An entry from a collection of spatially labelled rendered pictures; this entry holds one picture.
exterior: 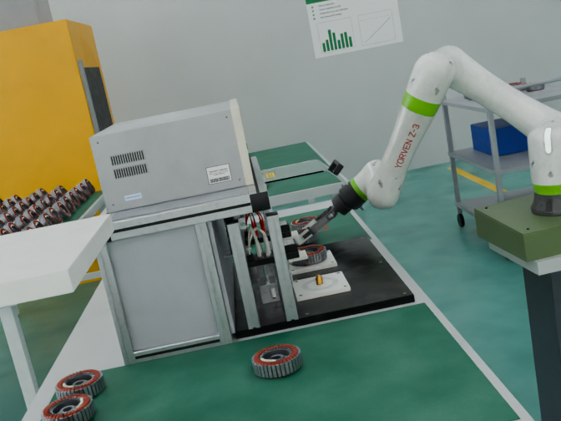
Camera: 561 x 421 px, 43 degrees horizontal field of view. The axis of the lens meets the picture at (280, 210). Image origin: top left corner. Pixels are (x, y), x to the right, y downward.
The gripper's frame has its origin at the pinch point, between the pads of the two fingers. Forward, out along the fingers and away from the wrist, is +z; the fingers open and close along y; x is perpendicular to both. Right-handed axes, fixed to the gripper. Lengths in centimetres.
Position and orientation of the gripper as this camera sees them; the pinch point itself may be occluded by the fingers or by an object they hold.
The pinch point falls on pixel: (303, 235)
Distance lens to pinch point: 258.6
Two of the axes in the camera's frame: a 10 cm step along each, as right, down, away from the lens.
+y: 2.1, -2.4, 9.5
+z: -7.3, 6.0, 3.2
